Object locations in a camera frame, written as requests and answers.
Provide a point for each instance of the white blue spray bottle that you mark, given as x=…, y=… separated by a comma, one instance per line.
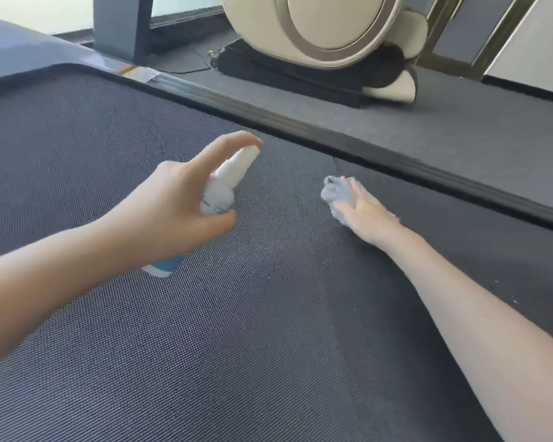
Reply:
x=223, y=181

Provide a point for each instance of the person's right hand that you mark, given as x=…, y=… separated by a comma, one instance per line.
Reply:
x=368, y=216

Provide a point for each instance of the person's right forearm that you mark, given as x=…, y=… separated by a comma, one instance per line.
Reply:
x=479, y=336

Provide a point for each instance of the dark glass double door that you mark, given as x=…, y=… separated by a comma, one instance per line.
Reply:
x=470, y=32

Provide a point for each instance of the grey fluffy cloth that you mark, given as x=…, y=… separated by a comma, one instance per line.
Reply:
x=334, y=190

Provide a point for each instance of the beige brown massage chair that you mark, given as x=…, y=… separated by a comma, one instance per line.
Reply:
x=322, y=32

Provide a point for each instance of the person's left hand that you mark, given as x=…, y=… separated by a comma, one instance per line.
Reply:
x=166, y=216

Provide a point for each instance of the dark grey treadmill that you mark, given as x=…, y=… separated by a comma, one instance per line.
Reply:
x=212, y=340

